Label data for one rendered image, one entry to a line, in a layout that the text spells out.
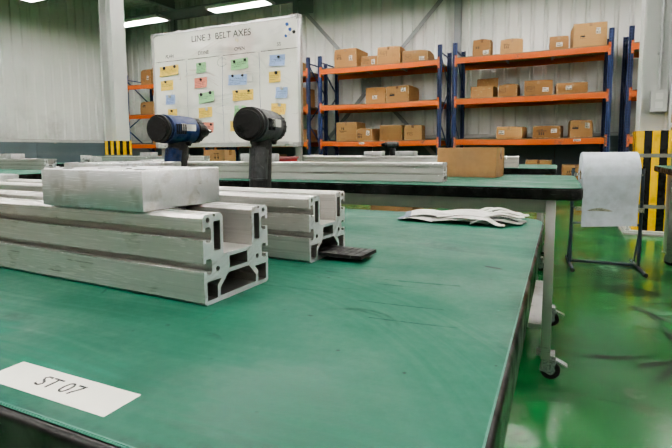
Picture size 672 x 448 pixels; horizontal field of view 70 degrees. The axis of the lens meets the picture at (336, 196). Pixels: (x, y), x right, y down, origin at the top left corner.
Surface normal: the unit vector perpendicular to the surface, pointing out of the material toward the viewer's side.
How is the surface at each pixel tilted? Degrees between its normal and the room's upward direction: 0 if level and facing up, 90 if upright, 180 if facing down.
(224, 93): 90
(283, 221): 90
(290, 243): 90
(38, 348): 0
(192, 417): 0
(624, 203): 101
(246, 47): 90
